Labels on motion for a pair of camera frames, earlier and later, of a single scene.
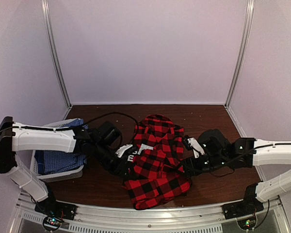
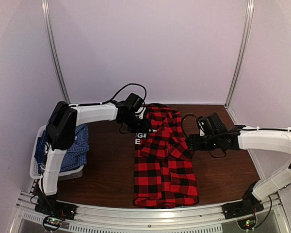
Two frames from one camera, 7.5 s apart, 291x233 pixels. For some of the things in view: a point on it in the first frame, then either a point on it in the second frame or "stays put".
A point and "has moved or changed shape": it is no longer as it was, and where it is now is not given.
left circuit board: x=52 y=224 stays put
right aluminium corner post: x=243 y=49 stays put
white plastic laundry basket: x=57 y=176 stays put
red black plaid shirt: x=157 y=175 has moved or changed shape
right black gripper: x=190 y=161 -> x=195 y=144
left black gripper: x=124 y=167 -> x=145 y=127
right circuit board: x=247 y=224 stays put
